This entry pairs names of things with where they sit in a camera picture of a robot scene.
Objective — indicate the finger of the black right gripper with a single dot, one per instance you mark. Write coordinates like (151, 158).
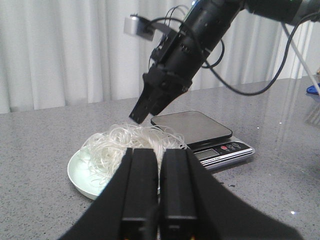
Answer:
(163, 99)
(145, 103)

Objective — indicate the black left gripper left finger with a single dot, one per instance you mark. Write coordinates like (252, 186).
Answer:
(127, 208)

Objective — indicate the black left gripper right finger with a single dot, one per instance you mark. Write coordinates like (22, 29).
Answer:
(195, 206)

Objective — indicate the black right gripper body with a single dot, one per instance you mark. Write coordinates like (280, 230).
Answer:
(181, 56)

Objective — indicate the white vermicelli noodle bundle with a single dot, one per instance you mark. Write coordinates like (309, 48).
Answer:
(103, 151)

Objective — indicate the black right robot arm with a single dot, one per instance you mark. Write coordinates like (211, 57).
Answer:
(292, 12)

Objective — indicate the light green plate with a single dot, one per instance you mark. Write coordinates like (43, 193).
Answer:
(82, 172)

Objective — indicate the digital kitchen scale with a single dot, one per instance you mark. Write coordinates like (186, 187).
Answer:
(212, 143)

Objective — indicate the white curtain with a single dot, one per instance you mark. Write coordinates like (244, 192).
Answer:
(56, 53)

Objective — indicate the blue object at edge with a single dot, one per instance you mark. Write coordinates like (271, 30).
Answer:
(312, 90)

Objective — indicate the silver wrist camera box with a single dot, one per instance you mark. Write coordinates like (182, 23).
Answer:
(137, 26)

